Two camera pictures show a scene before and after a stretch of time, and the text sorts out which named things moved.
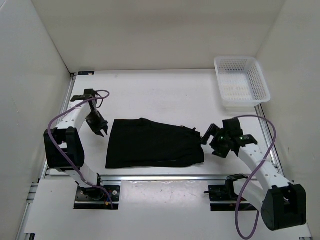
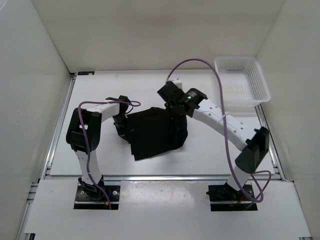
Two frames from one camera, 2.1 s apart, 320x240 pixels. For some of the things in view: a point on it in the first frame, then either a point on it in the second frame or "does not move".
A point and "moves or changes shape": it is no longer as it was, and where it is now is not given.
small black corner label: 84,73 does not move
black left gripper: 102,125 → 123,133
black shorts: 144,143 moves or changes shape
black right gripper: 215,131 → 168,105
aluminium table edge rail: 148,177 does not move
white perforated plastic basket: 242,83 does not move
